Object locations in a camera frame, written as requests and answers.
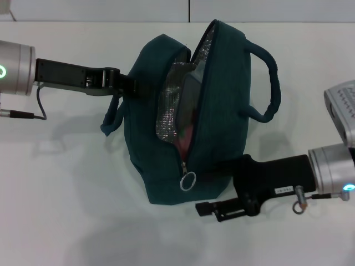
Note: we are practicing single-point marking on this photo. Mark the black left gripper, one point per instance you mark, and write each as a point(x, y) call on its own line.
point(75, 79)

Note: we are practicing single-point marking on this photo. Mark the dark teal insulated lunch bag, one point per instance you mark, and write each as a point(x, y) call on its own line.
point(222, 116)

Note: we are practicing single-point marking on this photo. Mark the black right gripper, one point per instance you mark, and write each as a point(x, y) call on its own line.
point(271, 177)

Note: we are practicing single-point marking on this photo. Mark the pink peach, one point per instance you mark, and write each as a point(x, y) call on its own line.
point(187, 141)

